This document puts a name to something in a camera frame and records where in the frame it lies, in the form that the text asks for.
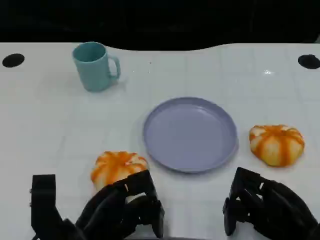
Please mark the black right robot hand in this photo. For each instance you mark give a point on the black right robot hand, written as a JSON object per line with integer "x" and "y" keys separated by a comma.
{"x": 275, "y": 207}

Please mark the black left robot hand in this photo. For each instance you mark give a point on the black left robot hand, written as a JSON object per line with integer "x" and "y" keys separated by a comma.
{"x": 110, "y": 207}

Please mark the orange white toy bread roll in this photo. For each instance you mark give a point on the orange white toy bread roll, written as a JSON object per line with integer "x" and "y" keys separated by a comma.
{"x": 117, "y": 165}
{"x": 276, "y": 145}

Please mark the lilac plate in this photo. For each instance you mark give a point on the lilac plate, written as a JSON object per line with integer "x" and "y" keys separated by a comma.
{"x": 190, "y": 135}

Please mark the pale green mug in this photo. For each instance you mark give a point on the pale green mug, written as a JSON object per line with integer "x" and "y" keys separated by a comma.
{"x": 92, "y": 67}

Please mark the black table grommet hole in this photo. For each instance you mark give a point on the black table grommet hole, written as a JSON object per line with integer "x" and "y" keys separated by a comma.
{"x": 308, "y": 61}
{"x": 13, "y": 60}

